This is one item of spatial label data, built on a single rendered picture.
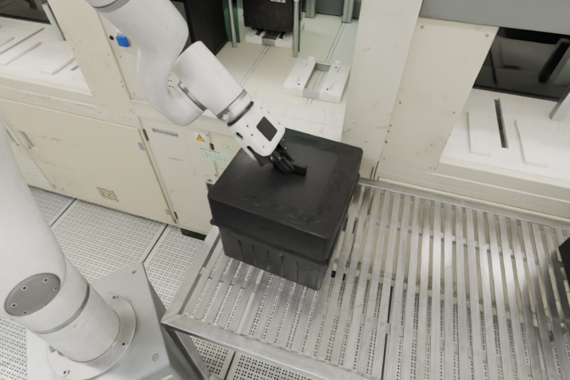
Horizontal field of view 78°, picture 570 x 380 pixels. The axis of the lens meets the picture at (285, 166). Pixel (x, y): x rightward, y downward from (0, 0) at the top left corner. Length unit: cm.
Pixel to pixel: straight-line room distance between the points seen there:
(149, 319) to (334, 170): 56
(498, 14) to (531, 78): 66
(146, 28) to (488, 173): 96
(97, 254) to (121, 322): 114
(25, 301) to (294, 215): 46
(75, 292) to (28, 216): 22
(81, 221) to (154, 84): 166
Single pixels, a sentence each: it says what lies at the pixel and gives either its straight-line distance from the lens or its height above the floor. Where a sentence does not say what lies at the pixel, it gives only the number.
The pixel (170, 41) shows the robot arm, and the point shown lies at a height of 135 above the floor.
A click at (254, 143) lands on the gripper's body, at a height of 112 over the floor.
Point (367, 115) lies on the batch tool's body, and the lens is 98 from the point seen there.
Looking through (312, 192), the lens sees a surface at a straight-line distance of 79.
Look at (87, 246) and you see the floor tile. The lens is 215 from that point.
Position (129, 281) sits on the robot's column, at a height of 76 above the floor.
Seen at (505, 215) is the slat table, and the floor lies 76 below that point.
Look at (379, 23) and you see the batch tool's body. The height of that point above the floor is 128.
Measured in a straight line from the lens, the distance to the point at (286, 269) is 91.
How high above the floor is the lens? 162
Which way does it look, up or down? 46 degrees down
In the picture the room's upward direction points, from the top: straight up
